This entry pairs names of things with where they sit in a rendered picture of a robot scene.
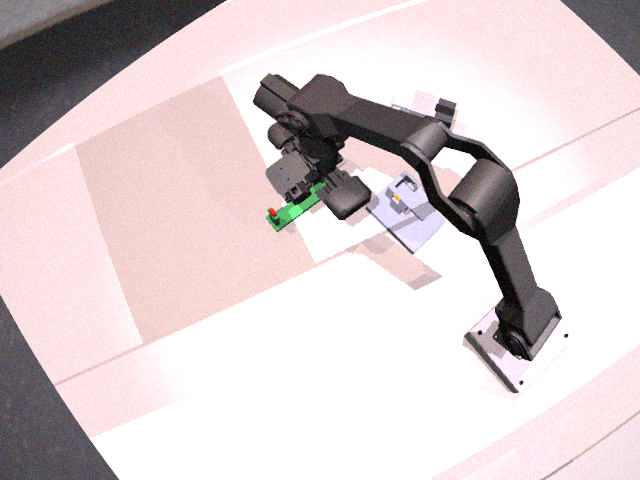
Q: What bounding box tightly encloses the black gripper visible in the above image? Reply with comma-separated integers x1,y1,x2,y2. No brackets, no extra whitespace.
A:
267,121,372,220

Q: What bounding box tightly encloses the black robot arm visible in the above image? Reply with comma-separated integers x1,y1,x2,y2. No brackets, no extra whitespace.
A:
253,73,563,362

